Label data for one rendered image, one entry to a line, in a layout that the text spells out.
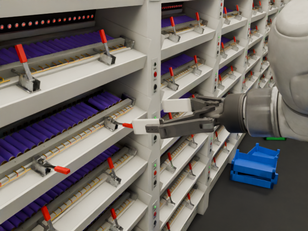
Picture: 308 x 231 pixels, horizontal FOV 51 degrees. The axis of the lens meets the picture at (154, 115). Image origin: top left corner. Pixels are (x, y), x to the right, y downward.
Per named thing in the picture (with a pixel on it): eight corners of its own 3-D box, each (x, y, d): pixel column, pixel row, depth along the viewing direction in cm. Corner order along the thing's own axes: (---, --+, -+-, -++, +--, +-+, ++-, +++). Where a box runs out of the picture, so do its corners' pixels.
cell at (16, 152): (2, 143, 75) (22, 156, 73) (-4, 146, 73) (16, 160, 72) (3, 137, 74) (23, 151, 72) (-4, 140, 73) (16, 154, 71)
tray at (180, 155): (206, 141, 181) (214, 121, 174) (156, 200, 131) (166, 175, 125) (174, 125, 187) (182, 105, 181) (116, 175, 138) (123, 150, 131)
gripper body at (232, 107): (245, 140, 57) (196, 139, 62) (255, 123, 64) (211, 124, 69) (240, 100, 55) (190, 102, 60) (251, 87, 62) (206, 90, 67)
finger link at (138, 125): (166, 133, 62) (164, 134, 61) (135, 132, 65) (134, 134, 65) (163, 118, 61) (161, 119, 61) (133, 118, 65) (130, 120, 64)
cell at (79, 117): (68, 112, 93) (85, 122, 92) (64, 114, 92) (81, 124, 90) (69, 107, 93) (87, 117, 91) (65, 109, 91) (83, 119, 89)
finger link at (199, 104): (213, 103, 63) (220, 101, 63) (189, 95, 73) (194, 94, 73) (216, 122, 64) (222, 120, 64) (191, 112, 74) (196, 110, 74)
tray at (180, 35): (212, 38, 160) (223, 11, 153) (157, 62, 110) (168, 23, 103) (177, 24, 166) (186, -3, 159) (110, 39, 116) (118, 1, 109)
